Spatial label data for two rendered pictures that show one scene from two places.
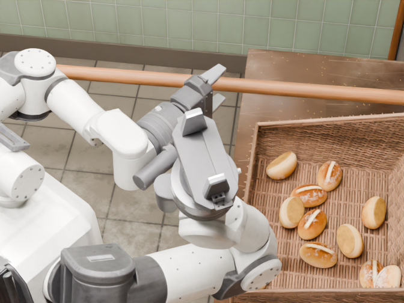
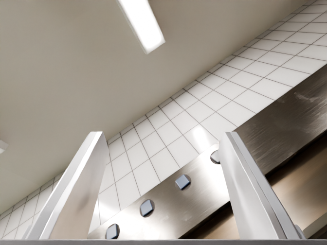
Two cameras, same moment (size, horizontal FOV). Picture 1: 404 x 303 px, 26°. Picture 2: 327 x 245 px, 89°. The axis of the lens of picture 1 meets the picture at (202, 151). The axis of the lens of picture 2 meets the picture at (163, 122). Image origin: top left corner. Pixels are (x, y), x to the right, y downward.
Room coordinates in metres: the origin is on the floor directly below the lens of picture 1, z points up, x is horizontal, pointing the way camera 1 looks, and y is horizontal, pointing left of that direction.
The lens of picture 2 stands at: (0.66, 0.07, 1.68)
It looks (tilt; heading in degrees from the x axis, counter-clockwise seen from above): 52 degrees up; 259
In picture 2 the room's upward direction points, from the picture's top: 38 degrees counter-clockwise
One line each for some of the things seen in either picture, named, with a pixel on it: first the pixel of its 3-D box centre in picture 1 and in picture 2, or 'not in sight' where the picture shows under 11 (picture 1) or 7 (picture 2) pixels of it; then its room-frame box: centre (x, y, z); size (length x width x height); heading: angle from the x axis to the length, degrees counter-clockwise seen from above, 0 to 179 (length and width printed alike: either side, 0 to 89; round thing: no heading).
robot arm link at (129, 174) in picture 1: (144, 156); not in sight; (1.05, 0.11, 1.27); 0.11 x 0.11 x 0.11; 49
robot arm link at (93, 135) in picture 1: (118, 142); not in sight; (1.06, 0.15, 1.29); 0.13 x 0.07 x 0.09; 44
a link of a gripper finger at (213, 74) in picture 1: (212, 74); not in sight; (1.21, -0.02, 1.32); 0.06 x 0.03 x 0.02; 139
